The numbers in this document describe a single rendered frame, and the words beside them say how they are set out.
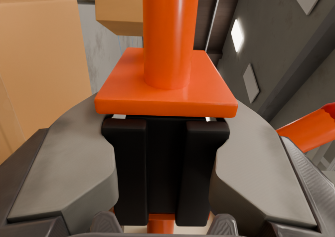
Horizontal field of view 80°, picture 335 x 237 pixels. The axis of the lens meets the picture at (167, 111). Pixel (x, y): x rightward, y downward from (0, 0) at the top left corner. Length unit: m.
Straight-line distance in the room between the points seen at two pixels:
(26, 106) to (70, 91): 0.09
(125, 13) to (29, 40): 1.26
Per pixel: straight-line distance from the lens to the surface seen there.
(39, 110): 0.25
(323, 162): 3.47
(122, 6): 1.49
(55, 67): 0.27
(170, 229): 0.18
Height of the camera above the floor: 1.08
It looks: 1 degrees up
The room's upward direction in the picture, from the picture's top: 92 degrees clockwise
